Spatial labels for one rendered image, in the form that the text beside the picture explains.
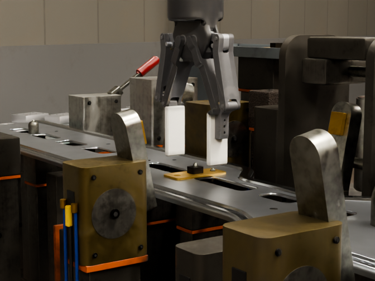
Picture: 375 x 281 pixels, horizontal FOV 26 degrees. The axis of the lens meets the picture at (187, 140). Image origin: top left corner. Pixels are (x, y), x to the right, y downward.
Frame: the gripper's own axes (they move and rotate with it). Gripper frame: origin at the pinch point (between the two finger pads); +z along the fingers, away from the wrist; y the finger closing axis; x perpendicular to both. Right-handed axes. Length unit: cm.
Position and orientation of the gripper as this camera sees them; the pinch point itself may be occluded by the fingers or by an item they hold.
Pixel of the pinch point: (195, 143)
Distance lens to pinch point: 110.9
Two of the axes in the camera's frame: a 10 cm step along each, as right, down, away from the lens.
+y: -5.7, -1.1, 8.1
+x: -8.2, 0.8, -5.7
